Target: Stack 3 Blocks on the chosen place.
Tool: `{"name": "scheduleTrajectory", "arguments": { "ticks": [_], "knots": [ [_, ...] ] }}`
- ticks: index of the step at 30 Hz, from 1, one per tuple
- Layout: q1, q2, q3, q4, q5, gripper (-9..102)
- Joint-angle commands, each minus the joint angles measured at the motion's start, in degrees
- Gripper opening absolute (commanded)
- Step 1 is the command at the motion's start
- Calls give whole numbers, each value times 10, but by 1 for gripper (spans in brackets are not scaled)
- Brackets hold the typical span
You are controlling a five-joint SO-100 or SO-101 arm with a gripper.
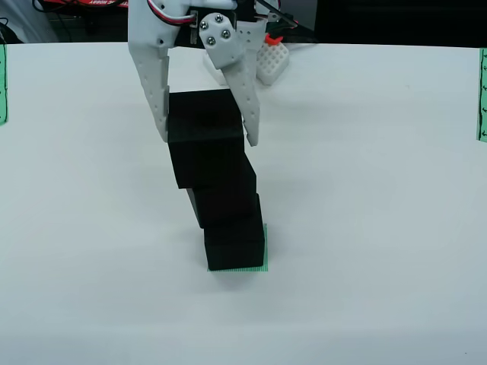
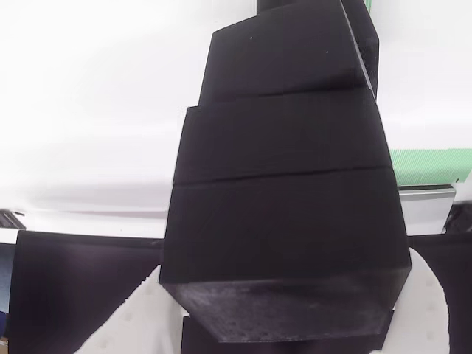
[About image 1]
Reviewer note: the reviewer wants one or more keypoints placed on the black cube with patterned face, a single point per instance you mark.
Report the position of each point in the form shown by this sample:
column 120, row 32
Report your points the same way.
column 205, row 121

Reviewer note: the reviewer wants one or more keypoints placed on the black printed cube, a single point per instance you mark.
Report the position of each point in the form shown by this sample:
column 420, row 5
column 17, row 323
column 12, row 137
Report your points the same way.
column 228, row 209
column 236, row 251

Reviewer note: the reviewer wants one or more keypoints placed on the black clamp with orange tips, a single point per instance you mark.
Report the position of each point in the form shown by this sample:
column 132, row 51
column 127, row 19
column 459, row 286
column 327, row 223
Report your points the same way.
column 274, row 38

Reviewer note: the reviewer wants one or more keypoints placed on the red printed package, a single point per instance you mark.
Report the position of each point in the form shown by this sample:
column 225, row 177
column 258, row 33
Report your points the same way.
column 102, row 3

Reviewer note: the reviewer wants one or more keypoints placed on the white background panel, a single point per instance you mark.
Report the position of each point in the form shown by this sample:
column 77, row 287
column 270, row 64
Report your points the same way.
column 34, row 23

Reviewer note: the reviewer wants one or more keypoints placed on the green striped square marker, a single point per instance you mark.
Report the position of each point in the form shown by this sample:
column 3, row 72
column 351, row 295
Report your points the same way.
column 266, row 262

